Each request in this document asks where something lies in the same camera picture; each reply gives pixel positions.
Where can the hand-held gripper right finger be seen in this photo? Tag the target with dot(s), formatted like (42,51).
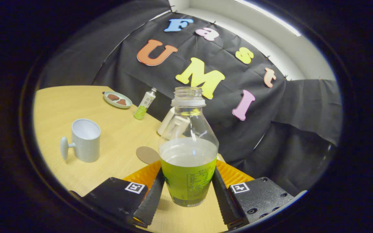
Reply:
(223,207)

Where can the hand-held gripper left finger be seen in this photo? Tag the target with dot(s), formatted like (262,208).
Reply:
(152,204)

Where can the clear green juice bottle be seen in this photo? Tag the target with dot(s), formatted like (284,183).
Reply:
(188,181)

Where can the round brown coaster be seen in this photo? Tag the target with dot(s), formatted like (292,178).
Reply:
(146,155)

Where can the light grey cup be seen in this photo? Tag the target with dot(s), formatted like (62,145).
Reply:
(86,145)

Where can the slim green drink bottle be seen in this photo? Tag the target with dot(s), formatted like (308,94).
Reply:
(144,105)

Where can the black backdrop cloth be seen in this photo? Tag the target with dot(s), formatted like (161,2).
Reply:
(238,139)

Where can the white toaster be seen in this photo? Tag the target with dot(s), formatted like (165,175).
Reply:
(164,124)

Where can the pale green plate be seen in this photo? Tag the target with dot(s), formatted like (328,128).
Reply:
(126,105)

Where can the brown food piece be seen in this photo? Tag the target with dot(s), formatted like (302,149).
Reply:
(113,96)
(121,102)

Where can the wooden table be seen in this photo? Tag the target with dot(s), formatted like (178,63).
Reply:
(53,106)

